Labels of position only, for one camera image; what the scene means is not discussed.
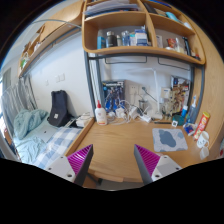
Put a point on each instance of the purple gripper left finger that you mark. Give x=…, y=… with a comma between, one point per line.
x=73, y=168

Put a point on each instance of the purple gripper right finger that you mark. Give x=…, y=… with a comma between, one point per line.
x=153, y=166

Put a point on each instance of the grey blue mouse pad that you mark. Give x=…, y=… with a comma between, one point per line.
x=168, y=140

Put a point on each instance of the blue plaid bed sheet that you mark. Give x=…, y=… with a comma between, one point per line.
x=56, y=147

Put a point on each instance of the white box on bed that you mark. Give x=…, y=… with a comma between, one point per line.
x=83, y=120

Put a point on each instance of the white power strip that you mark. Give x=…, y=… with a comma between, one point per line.
x=145, y=118

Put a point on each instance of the black backpack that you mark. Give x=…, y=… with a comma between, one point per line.
x=59, y=115

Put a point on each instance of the teal cup on desk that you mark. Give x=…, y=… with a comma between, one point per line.
x=179, y=119

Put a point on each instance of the white patterned mug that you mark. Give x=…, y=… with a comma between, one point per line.
x=203, y=139

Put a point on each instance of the white bottle red cap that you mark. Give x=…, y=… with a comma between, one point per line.
x=100, y=113

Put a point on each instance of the light teal blanket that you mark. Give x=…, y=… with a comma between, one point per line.
x=26, y=121

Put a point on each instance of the red snack tube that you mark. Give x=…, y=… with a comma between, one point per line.
x=202, y=124

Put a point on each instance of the blue robot model box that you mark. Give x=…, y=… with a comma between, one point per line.
x=114, y=94

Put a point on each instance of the blue white box on shelf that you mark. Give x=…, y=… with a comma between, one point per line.
x=141, y=37

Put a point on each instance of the dark grey jar on shelf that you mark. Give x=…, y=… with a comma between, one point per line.
x=111, y=40

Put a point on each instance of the wooden wall shelf unit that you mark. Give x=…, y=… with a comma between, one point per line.
x=152, y=27

